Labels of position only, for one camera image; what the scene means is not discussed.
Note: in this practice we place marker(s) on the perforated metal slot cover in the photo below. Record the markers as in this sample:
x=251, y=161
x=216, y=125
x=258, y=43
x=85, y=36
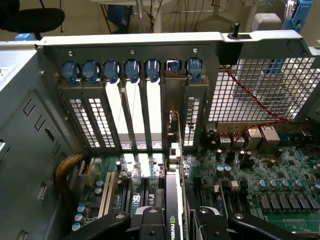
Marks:
x=197, y=90
x=95, y=92
x=67, y=92

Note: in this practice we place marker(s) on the blue disk caddy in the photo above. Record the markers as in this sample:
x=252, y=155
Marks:
x=302, y=15

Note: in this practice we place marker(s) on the black intrusion switch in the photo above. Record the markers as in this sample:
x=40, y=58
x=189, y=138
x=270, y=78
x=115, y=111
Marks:
x=230, y=52

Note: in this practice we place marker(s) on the grey power supply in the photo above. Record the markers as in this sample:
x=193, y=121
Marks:
x=25, y=150

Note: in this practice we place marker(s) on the long black expansion slot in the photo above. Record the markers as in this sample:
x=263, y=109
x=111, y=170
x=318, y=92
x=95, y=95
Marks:
x=198, y=183

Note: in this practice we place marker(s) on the green motherboard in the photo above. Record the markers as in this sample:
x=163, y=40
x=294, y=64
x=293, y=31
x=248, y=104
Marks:
x=275, y=170

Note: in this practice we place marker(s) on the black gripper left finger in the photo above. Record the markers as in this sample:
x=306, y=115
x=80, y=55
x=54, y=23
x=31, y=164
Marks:
x=152, y=225

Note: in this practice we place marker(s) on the silver network port block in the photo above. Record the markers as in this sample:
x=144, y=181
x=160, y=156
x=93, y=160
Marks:
x=269, y=138

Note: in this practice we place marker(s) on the blue plastic clip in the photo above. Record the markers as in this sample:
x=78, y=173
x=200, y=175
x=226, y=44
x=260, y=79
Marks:
x=24, y=37

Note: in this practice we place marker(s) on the short black expansion slot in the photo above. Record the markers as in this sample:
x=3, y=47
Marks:
x=145, y=192

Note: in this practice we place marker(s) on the silver hard disk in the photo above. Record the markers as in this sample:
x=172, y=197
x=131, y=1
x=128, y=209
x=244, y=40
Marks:
x=291, y=10

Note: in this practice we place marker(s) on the black office chair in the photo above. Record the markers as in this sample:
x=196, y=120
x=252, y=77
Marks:
x=37, y=20

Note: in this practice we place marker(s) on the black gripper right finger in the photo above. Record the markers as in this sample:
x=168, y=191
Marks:
x=210, y=227

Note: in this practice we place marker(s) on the grey open PC case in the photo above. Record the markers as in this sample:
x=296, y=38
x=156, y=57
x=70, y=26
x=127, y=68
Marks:
x=125, y=42

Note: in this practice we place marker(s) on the white PCI expansion slot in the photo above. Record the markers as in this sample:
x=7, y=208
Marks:
x=106, y=195

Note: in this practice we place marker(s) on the grey metal pole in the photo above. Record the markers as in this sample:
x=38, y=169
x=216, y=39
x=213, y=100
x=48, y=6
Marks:
x=141, y=17

